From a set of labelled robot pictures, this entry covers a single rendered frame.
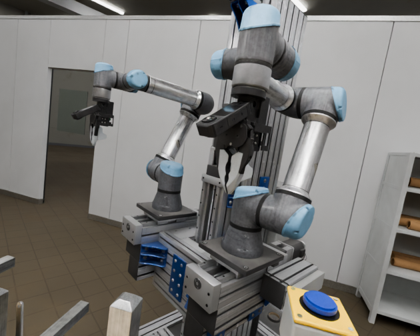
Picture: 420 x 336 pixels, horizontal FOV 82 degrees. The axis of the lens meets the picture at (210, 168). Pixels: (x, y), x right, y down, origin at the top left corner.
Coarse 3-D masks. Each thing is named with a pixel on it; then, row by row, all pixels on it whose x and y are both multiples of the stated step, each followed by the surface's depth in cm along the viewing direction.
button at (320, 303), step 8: (304, 296) 31; (312, 296) 31; (320, 296) 31; (328, 296) 32; (312, 304) 30; (320, 304) 30; (328, 304) 30; (336, 304) 31; (320, 312) 29; (328, 312) 29; (336, 312) 29
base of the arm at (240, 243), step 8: (232, 224) 84; (232, 232) 84; (240, 232) 82; (248, 232) 82; (256, 232) 82; (224, 240) 86; (232, 240) 83; (240, 240) 82; (248, 240) 81; (256, 240) 82; (224, 248) 84; (232, 248) 82; (240, 248) 81; (248, 248) 81; (256, 248) 82; (240, 256) 81; (248, 256) 81; (256, 256) 82
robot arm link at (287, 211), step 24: (312, 96) 83; (336, 96) 79; (312, 120) 81; (336, 120) 80; (312, 144) 78; (312, 168) 77; (288, 192) 75; (264, 216) 76; (288, 216) 72; (312, 216) 76
